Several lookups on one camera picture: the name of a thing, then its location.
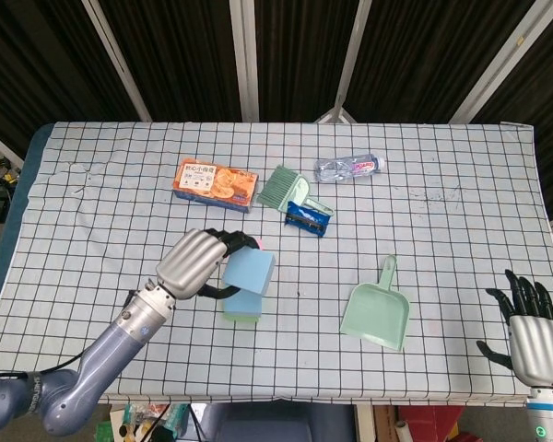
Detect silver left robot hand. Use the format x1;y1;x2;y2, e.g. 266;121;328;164
155;227;265;301

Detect red box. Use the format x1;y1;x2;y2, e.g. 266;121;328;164
395;404;466;442

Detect teal table padding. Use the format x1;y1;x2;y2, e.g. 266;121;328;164
0;122;54;332

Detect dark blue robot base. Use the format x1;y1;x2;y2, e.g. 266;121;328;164
201;401;357;442

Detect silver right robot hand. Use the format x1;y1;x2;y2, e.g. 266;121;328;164
476;270;553;389

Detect clear plastic water bottle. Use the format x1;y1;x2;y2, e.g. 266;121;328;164
313;155;388;183

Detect green snack packets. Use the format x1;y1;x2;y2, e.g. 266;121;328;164
94;402;190;442

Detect orange cracker box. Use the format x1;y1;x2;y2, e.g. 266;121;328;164
173;158;260;215

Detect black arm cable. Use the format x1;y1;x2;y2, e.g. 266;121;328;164
0;288;142;383

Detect blue wrapped packet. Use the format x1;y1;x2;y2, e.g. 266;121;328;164
284;200;332;238

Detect white checked tablecloth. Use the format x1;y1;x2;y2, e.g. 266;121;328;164
0;121;553;409

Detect light blue foam block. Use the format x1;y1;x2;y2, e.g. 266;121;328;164
222;250;277;295
224;289;265;320

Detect green plastic dustpan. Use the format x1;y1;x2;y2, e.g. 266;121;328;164
340;254;411;354

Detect white metal frame post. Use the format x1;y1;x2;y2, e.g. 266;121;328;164
81;0;152;123
229;0;260;123
448;0;550;124
313;0;374;124

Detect green hand brush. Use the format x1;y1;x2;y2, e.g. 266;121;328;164
256;165;336;217

